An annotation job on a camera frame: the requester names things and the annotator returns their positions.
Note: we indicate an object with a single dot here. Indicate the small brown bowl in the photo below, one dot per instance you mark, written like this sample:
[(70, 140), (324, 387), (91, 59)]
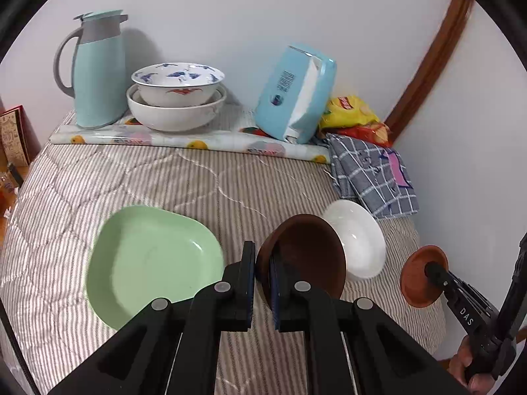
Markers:
[(308, 251), (416, 279)]

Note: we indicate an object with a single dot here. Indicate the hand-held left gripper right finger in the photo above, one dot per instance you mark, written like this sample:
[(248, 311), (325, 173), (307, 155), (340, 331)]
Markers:
[(275, 292)]

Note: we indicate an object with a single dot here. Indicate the patterned book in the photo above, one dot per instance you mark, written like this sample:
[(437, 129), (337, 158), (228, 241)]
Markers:
[(12, 135)]

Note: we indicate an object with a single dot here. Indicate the rolled floral plastic sheet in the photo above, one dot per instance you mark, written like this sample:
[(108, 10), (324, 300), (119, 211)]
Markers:
[(164, 140)]

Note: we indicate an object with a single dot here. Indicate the light blue thermos jug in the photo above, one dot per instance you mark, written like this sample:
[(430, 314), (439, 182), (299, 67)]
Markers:
[(99, 82)]

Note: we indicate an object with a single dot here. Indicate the blue checked cloth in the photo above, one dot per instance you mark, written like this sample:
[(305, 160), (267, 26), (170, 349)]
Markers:
[(370, 181)]

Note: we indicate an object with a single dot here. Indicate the large white bowl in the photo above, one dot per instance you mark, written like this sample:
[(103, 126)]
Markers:
[(177, 118)]

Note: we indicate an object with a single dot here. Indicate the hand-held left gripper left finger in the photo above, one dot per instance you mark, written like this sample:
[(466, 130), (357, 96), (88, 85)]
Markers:
[(248, 279)]

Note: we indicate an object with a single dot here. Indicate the brown wooden door frame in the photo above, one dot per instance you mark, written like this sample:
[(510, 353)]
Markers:
[(432, 61)]

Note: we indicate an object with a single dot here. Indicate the blue fish print bowl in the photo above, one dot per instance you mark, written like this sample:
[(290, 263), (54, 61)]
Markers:
[(177, 90)]

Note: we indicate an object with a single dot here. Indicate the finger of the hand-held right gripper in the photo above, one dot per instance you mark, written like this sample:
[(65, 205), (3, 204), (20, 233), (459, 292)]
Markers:
[(438, 275)]

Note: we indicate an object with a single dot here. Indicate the green square plate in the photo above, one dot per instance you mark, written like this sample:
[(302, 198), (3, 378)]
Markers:
[(152, 263)]

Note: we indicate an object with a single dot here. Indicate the red snack bag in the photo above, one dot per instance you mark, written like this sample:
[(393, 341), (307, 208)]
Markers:
[(370, 133)]

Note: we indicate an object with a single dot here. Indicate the yellow chip bag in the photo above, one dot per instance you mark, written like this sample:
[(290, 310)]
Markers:
[(350, 113)]

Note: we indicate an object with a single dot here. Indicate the white patterned bowl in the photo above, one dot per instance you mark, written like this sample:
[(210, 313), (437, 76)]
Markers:
[(362, 247)]

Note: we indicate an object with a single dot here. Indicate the person's right hand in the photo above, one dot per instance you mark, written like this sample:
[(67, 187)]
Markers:
[(461, 362)]

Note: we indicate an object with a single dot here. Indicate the small dark bottle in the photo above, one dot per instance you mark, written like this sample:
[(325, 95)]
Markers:
[(14, 173)]

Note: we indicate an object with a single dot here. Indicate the light blue electric kettle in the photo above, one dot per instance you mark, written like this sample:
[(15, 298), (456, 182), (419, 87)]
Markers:
[(280, 103)]

